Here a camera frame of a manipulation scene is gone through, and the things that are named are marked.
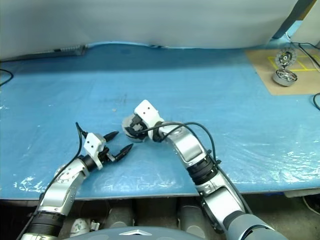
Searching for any grey round motor housing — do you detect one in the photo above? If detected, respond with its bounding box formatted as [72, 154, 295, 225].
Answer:
[121, 113, 149, 144]

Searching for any thin black cable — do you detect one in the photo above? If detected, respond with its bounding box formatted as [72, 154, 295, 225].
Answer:
[311, 92, 320, 111]
[0, 68, 14, 87]
[290, 40, 320, 71]

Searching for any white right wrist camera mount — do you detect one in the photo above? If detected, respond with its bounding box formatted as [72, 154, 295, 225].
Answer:
[133, 99, 161, 140]

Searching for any dark grey rounded shape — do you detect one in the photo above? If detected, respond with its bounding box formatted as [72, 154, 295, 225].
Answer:
[178, 204, 206, 236]
[106, 199, 136, 229]

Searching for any grey robot torso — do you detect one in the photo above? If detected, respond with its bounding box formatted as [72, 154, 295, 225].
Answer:
[61, 226, 219, 240]

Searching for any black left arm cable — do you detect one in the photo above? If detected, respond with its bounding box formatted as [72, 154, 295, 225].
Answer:
[75, 121, 89, 160]

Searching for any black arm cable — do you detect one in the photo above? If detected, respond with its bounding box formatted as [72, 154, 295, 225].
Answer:
[75, 121, 89, 160]
[139, 121, 252, 214]

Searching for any brown cardboard mat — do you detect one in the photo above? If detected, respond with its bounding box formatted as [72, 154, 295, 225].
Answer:
[244, 47, 320, 97]

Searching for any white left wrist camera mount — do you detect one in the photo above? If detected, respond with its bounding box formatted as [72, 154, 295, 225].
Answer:
[83, 133, 108, 171]

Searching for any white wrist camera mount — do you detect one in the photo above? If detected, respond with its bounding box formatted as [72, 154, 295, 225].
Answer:
[133, 99, 161, 140]
[83, 133, 108, 171]

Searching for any white cable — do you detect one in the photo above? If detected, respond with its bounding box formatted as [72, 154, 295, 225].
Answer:
[301, 195, 320, 214]

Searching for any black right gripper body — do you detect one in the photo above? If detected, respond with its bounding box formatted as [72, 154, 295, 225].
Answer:
[134, 113, 149, 139]

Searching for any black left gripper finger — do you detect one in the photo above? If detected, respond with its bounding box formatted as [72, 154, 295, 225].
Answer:
[103, 131, 120, 144]
[113, 143, 134, 162]

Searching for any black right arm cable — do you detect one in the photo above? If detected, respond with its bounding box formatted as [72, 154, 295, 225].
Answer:
[139, 121, 252, 214]

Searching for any dark diagonal post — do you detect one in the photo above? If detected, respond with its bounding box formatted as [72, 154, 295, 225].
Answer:
[270, 0, 308, 40]

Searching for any white backdrop sheet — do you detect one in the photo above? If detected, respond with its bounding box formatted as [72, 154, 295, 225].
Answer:
[0, 0, 301, 62]

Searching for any grey power strip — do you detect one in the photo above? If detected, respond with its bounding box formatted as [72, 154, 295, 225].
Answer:
[53, 44, 88, 56]

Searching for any blue table cover sheet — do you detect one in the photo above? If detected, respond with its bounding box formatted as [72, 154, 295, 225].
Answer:
[0, 41, 320, 201]

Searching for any white object with green mark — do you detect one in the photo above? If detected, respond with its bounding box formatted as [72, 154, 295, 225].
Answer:
[69, 216, 101, 238]

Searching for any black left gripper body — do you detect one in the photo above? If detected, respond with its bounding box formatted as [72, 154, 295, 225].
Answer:
[98, 146, 117, 165]

